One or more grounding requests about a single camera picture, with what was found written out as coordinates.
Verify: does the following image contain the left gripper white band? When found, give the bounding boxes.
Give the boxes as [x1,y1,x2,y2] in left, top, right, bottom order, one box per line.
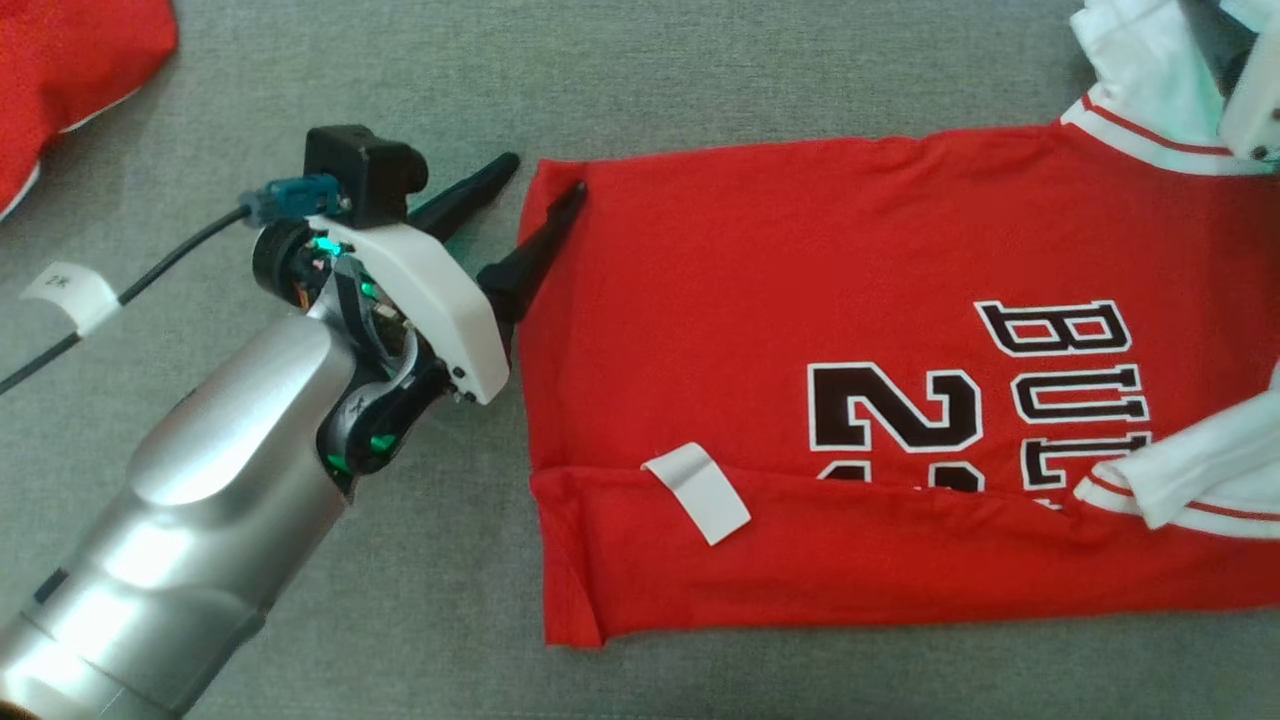
[252,152,589,476]

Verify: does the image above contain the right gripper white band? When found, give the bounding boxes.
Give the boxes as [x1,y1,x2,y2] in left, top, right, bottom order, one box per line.
[1185,0,1280,163]

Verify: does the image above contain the red jersey shirt white sleeves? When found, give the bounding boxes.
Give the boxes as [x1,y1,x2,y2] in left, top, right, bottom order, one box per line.
[517,0,1280,649]

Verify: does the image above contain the red basketball shorts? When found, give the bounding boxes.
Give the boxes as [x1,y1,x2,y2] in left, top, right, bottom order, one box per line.
[0,0,179,223]

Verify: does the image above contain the large grey sofa seat cushion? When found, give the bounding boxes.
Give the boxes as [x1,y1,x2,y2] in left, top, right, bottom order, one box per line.
[0,0,1280,720]

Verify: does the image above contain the black left cable teal plug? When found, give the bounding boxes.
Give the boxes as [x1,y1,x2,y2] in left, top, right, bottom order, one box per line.
[0,175,343,396]

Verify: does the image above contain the white cable label tag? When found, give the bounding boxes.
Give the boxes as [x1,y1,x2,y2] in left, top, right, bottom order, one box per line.
[20,262,123,337]

